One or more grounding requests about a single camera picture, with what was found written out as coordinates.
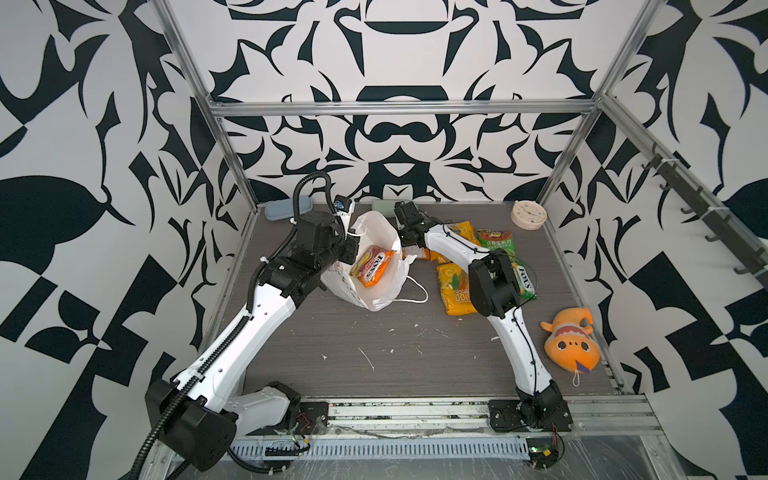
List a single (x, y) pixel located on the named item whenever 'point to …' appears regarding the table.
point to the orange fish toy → (571, 341)
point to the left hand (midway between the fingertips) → (352, 224)
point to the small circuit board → (543, 451)
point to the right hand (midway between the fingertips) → (398, 232)
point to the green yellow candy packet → (523, 277)
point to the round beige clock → (528, 215)
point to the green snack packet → (493, 239)
